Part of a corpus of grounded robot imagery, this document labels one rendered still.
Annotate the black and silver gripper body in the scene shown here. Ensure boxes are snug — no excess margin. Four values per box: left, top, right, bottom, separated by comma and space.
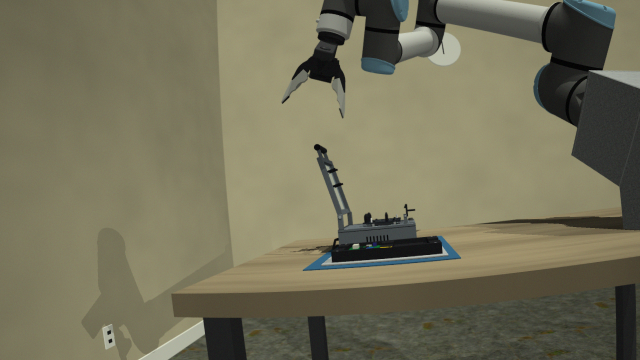
309, 31, 345, 83

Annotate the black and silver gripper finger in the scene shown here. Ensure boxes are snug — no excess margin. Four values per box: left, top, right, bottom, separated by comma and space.
331, 65, 346, 118
281, 58, 311, 104

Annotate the green circuit board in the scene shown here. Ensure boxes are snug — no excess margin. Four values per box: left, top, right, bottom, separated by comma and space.
350, 242, 381, 250

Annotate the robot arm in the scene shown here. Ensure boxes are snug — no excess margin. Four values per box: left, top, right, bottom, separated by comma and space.
316, 0, 616, 128

